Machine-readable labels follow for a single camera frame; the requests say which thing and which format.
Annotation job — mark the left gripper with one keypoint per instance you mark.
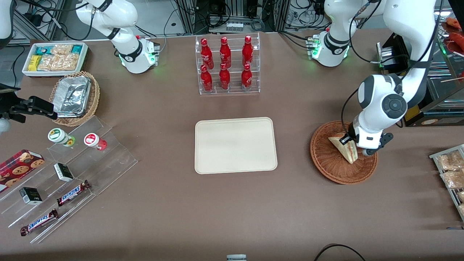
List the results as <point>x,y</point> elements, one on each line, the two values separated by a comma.
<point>351,131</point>

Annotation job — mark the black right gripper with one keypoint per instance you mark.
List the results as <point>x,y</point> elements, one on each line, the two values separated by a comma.
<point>17,107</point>

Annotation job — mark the triangular sandwich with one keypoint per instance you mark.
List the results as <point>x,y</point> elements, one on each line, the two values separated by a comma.
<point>346,152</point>

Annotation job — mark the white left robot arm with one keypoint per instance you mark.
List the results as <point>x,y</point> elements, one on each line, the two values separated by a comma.
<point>393,105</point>

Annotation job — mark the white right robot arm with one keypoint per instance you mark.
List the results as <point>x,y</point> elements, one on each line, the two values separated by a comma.
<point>127,54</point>

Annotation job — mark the brown round wicker basket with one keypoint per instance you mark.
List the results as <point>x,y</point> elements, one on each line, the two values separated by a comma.
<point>326,163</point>

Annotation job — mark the silver foil tray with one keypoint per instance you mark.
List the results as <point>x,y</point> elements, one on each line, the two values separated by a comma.
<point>72,96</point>

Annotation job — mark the light tan wicker basket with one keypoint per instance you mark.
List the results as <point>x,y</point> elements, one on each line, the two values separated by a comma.
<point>95,98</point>

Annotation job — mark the beige rectangular tray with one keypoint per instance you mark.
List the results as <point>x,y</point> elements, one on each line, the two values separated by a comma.
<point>235,145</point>

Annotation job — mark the green cup with white lid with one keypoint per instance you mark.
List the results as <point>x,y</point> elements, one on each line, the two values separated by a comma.
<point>58,136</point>

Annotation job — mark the yellow snack packet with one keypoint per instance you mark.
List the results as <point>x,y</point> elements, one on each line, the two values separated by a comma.
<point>34,62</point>

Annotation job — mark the clear cracker bag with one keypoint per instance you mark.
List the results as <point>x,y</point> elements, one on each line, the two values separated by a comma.
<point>58,62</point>
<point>62,49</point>

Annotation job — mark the teal snack packet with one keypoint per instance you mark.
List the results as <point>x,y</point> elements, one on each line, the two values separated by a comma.
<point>77,48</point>
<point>42,50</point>

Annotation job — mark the red cup with white lid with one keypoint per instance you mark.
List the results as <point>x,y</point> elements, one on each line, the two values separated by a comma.
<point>92,140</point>

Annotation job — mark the red cookie box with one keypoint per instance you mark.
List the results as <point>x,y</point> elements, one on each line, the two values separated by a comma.
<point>18,168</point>

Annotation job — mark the white plastic snack bin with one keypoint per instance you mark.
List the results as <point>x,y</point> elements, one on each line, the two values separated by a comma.
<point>84,59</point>

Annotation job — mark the small black box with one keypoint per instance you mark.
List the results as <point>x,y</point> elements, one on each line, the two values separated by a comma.
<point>30,195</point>
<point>63,172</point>

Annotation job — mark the clear acrylic stepped stand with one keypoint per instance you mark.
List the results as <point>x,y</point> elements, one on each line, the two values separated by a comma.
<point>108,159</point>

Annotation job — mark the black and silver box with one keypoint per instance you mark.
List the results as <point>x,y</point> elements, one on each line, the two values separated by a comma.
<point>387,58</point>

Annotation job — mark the brown Snickers bar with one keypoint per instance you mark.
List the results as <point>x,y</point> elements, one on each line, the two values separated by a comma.
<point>39,222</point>
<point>72,193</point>

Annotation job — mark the black glass food warmer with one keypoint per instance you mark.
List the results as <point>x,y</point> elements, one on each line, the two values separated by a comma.
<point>442,116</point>

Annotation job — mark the clear bag of snacks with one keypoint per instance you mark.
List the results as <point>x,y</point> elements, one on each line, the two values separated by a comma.
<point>453,179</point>
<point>461,196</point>
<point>449,161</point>
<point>462,210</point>

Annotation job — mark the clear acrylic bottle rack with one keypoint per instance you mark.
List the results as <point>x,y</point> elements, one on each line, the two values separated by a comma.
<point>253,78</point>

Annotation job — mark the red cola bottle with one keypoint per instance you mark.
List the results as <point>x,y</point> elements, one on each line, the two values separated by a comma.
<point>206,54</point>
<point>224,78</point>
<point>206,79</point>
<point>246,78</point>
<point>225,52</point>
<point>247,50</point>

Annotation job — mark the small grey device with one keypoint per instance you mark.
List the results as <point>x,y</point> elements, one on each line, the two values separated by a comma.
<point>236,257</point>

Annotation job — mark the white power strip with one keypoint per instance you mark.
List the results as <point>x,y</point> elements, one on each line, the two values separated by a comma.
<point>234,26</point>

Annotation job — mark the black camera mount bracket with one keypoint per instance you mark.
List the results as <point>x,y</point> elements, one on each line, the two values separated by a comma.
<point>385,140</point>

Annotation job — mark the aluminium frame post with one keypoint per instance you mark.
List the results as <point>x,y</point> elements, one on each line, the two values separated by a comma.
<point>188,16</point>
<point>280,14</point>

